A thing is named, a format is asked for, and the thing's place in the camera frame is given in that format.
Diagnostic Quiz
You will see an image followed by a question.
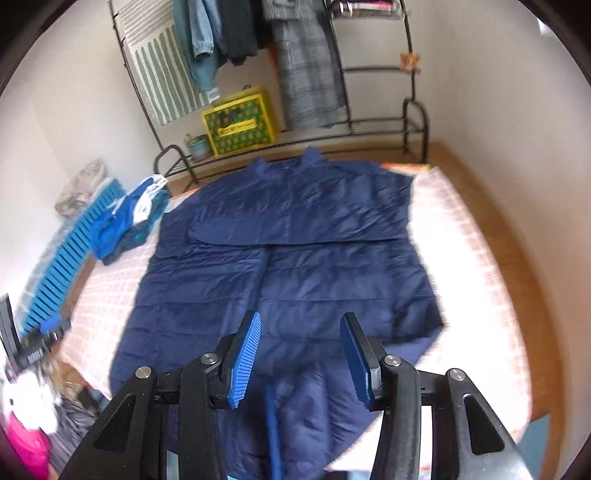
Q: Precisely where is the pile of blue folded clothes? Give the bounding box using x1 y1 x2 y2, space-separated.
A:
89 174 170 267

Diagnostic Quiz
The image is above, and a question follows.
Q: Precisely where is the wooden bed frame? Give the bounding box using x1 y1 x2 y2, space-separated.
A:
167 141 565 444

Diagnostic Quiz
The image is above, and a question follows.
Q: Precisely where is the black hanging garment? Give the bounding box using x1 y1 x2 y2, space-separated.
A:
216 0 273 66

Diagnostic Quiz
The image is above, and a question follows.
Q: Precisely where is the floral grey pillow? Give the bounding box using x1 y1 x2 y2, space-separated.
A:
54 159 109 219

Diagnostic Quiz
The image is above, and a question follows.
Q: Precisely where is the navy blue puffer jacket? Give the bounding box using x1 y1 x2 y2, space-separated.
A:
109 147 446 480

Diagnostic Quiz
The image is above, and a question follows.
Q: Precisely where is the blue slatted plastic board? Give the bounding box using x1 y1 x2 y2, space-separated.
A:
21 178 126 334

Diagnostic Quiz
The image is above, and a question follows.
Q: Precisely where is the small green bucket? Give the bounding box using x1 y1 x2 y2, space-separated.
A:
184 133 214 161

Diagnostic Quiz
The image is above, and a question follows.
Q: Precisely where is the white plush toy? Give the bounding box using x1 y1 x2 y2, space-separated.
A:
0 367 62 435

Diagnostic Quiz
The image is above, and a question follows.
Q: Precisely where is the grey plaid coat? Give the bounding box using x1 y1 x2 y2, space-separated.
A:
263 0 348 132

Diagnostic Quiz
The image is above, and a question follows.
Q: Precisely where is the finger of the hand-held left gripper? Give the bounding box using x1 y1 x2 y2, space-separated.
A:
39 316 71 343

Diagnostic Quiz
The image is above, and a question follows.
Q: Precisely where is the grey striped cloth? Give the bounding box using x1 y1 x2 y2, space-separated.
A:
46 397 105 473

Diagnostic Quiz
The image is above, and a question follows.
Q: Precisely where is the black metal clothes rack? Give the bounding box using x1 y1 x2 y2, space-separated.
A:
109 0 430 182

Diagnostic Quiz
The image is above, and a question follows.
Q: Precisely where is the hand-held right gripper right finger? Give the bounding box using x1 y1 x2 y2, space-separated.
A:
340 312 535 480

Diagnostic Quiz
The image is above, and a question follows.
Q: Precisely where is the yellow plastic crate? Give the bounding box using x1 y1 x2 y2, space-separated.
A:
201 86 280 158

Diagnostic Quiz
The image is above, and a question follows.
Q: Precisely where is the pink cloth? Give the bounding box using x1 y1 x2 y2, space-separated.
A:
6 411 51 480

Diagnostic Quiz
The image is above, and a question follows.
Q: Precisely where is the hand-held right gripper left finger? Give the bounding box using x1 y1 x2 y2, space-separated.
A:
59 310 262 480

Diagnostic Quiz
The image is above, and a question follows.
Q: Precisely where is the blue denim jacket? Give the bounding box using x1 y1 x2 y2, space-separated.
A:
172 0 223 94

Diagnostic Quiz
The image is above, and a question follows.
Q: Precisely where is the clear storage bag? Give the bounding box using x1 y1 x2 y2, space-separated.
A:
331 0 402 20

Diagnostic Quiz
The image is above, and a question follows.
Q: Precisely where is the pink checked bed sheet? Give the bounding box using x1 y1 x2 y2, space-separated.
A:
59 167 534 472

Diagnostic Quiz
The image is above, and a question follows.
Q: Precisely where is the green striped white cloth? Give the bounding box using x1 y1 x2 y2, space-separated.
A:
111 0 219 125

